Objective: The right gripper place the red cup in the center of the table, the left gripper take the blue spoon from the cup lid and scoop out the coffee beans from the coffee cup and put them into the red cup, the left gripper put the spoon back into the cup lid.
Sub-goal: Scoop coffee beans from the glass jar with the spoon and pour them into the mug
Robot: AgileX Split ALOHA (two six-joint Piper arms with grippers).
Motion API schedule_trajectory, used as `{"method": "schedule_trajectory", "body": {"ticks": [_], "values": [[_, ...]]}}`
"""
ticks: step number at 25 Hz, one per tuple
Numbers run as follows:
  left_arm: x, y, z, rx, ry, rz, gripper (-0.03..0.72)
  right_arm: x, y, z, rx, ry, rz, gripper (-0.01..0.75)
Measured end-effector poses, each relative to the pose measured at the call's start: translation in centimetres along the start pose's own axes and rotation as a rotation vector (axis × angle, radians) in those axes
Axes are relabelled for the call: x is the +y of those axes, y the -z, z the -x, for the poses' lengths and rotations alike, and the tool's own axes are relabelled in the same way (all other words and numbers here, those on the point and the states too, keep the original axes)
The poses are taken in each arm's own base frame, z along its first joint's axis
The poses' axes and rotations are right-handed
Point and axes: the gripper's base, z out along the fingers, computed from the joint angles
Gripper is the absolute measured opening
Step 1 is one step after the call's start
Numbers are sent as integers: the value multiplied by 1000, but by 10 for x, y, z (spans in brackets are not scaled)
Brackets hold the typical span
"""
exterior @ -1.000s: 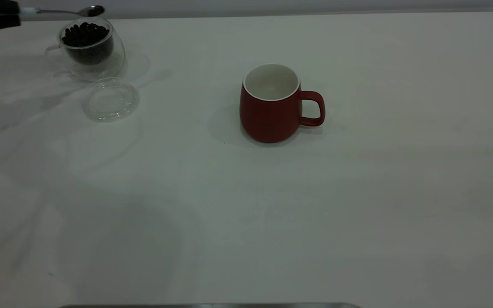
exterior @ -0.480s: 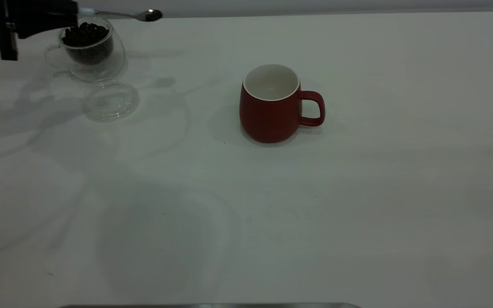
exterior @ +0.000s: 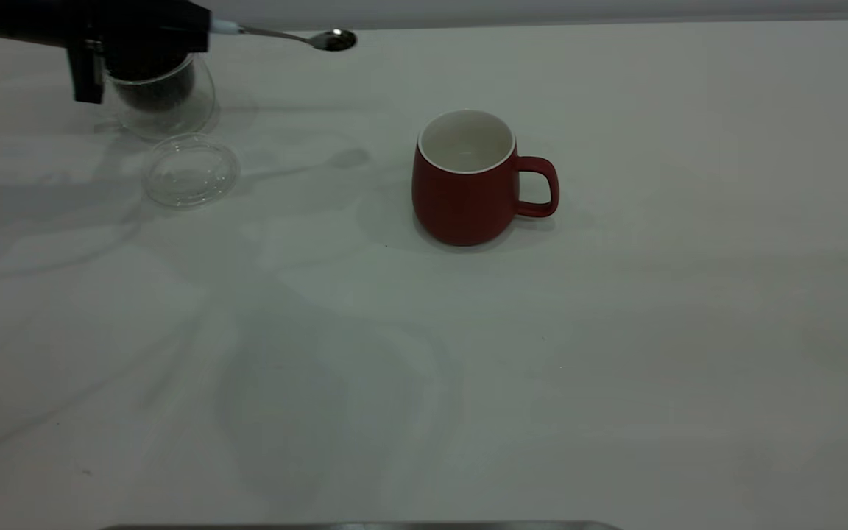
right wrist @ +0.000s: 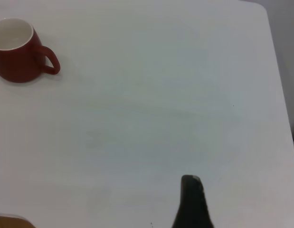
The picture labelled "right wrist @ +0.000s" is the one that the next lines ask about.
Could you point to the red ceramic mug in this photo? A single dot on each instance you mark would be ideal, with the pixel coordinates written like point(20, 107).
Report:
point(18, 64)

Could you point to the grey edged flat base plate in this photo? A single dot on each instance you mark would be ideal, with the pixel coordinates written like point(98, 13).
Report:
point(9, 223)

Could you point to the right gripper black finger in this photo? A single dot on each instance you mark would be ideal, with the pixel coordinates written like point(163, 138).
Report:
point(192, 204)

